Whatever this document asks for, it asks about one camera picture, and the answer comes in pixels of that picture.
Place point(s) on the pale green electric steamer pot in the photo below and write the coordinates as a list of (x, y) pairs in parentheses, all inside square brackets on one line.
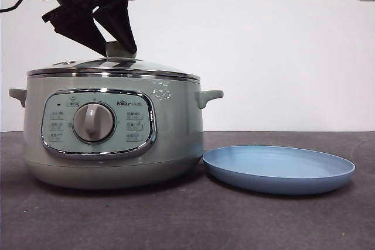
[(175, 133)]

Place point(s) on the glass lid with green knob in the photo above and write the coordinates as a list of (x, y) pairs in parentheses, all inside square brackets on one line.
[(117, 65)]

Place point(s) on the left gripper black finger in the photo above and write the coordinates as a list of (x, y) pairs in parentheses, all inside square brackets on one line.
[(76, 29), (120, 18)]

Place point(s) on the blue round plate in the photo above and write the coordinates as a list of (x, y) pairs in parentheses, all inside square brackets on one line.
[(278, 179)]

